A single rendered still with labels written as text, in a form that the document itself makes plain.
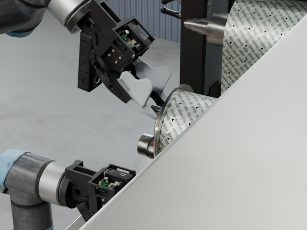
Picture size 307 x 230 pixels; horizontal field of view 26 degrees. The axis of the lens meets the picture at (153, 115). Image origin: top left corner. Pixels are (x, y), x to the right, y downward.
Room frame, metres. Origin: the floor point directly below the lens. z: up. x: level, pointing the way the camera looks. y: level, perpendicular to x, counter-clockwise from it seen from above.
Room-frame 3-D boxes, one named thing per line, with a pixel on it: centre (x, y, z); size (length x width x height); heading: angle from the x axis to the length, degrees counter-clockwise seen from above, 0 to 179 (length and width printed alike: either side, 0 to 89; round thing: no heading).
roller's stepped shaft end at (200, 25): (1.22, -0.09, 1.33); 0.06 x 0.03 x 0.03; 61
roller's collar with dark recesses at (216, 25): (1.19, -0.14, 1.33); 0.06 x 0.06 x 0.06; 61
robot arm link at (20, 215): (1.06, 0.24, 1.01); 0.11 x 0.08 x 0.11; 10
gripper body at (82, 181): (0.96, 0.09, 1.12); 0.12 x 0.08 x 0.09; 61
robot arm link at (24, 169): (1.04, 0.23, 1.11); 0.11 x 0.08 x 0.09; 61
